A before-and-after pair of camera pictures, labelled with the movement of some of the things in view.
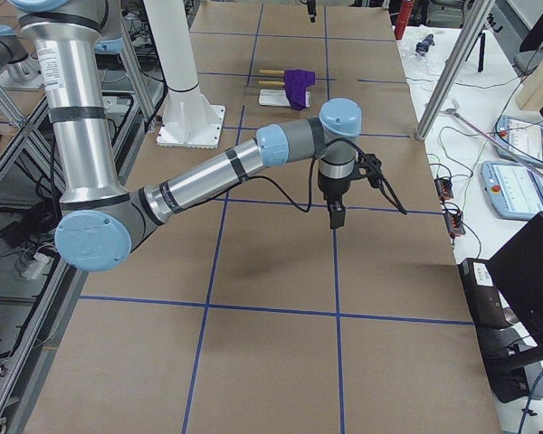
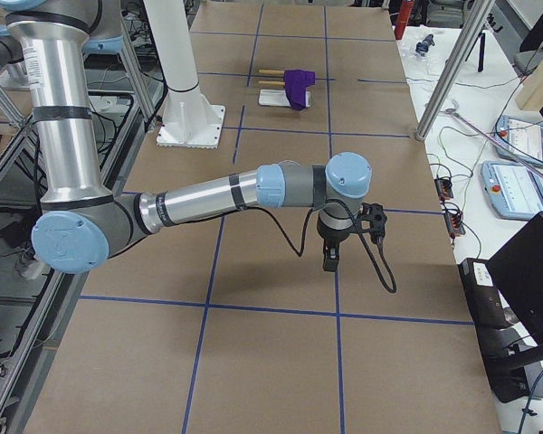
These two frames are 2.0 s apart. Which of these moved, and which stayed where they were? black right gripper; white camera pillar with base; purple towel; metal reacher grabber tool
Moved: black right gripper
Stayed: white camera pillar with base; purple towel; metal reacher grabber tool
